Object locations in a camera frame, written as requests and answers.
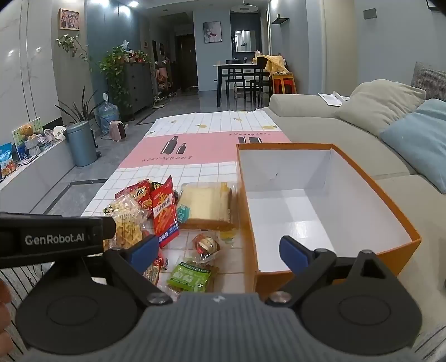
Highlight leafy plant on cabinet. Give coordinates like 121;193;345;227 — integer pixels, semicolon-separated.
100;45;130;112

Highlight black dining table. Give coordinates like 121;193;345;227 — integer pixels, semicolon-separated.
213;62;273;108

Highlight ceiling lamp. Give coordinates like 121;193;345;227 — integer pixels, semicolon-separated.
230;1;260;13

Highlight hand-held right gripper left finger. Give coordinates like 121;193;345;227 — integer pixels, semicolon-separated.
56;235;174;307

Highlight red snack stick packet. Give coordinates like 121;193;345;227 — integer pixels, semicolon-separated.
151;175;180;249

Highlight dark snack packet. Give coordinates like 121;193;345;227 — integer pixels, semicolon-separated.
151;180;181;207

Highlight small red wrapped snack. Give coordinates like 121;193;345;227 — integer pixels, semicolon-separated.
144;256;170;287

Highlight black dining chair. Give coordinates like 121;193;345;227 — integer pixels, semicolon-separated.
249;57;273;106
224;68;245;102

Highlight green raisin packet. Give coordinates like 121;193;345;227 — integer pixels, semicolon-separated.
166;257;219;293

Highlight wall mirror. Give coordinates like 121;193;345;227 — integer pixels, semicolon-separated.
232;29;257;53

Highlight blue snack bag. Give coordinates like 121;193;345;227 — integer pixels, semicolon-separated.
0;142;20;179

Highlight small clear pastry packet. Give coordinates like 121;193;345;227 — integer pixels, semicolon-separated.
190;232;221;260

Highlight white papers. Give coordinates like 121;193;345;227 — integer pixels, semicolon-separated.
317;91;351;107

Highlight red cracker packet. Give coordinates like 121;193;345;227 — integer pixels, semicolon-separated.
125;179;154;218

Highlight clear bag of puffed balls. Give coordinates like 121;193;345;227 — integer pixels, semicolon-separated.
102;193;149;252

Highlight sliced bread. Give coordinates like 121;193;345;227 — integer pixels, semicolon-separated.
178;182;238;232

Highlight grey blue trash can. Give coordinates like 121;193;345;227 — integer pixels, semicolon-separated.
65;121;98;168

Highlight beige cushion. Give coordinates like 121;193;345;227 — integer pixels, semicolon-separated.
334;79;426;137

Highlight pink space heater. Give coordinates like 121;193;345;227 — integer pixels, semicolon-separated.
108;119;129;143

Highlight framed wall picture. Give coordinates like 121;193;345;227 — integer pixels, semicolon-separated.
58;8;79;31

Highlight person's left hand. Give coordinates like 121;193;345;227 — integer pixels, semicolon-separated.
0;278;15;353

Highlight light blue cushion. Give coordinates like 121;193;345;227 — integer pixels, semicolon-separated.
379;98;446;195

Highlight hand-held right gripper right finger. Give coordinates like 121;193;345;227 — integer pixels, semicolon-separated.
266;236;398;307

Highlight long-leaved floor plant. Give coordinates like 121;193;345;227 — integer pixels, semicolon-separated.
54;85;100;126

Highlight large water bottle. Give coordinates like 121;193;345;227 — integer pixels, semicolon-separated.
94;101;121;135

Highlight grey cushion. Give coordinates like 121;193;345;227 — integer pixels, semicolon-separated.
410;62;446;102

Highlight yellow cloth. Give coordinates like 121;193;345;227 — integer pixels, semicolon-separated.
259;53;290;76

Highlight orange cardboard box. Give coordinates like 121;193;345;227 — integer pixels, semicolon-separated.
236;142;422;297

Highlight teddy bear picture card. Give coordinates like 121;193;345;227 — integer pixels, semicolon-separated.
12;118;44;145

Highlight orange stool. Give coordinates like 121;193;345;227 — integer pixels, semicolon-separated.
271;73;297;95

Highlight shoe rack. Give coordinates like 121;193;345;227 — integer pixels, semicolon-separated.
153;60;175;102

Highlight wall poster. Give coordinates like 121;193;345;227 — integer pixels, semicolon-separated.
203;21;223;44

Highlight dark grey cabinet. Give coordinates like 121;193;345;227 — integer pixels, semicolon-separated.
120;62;154;121

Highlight hanging wall plant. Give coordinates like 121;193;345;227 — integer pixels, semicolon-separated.
56;34;93;72

